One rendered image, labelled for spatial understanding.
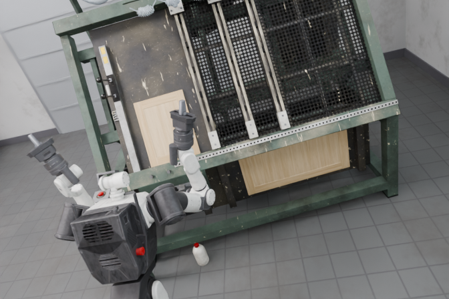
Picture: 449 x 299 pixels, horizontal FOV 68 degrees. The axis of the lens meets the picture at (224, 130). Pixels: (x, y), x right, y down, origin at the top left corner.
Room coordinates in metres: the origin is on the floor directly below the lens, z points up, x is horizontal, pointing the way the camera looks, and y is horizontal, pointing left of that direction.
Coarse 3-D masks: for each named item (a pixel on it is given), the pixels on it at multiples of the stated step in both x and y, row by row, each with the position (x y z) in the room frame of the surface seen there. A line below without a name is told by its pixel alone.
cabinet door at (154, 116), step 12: (168, 96) 2.30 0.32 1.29; (180, 96) 2.29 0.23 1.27; (144, 108) 2.29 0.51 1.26; (156, 108) 2.28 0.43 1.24; (168, 108) 2.26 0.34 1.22; (144, 120) 2.25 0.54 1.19; (156, 120) 2.24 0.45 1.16; (168, 120) 2.22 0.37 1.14; (144, 132) 2.21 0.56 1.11; (156, 132) 2.20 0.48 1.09; (168, 132) 2.18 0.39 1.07; (156, 144) 2.15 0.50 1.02; (168, 144) 2.14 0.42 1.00; (156, 156) 2.11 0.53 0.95; (168, 156) 2.10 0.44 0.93
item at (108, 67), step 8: (104, 48) 2.53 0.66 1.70; (104, 56) 2.50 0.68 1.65; (104, 64) 2.47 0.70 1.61; (112, 72) 2.43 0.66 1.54; (120, 96) 2.37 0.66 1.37; (120, 104) 2.31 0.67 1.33; (120, 112) 2.29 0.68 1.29; (120, 120) 2.26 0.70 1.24; (128, 128) 2.22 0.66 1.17; (128, 136) 2.19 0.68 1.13; (128, 144) 2.17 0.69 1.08; (128, 152) 2.14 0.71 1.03; (136, 152) 2.16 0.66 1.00; (136, 160) 2.10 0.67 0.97; (136, 168) 2.07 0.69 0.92
